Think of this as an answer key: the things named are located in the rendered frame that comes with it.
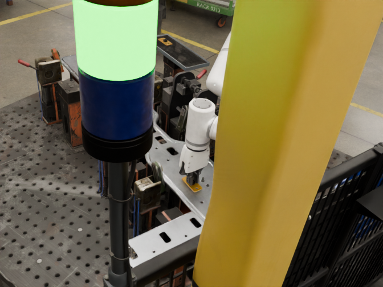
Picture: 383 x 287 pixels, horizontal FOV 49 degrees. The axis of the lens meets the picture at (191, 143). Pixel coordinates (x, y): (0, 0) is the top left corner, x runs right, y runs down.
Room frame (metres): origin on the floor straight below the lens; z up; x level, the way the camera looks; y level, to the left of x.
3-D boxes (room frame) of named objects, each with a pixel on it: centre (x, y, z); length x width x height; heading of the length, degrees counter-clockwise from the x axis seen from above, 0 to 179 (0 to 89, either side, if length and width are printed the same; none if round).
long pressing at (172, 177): (1.54, 0.26, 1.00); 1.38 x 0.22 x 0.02; 40
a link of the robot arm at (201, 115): (1.14, -0.02, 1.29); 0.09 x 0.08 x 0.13; 67
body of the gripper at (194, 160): (1.14, -0.02, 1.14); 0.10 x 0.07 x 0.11; 130
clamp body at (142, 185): (1.09, 0.14, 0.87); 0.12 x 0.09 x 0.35; 130
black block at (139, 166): (1.21, 0.20, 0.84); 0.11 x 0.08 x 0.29; 130
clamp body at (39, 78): (1.87, 0.76, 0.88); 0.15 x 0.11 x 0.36; 130
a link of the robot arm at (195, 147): (1.14, -0.02, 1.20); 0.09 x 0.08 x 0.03; 130
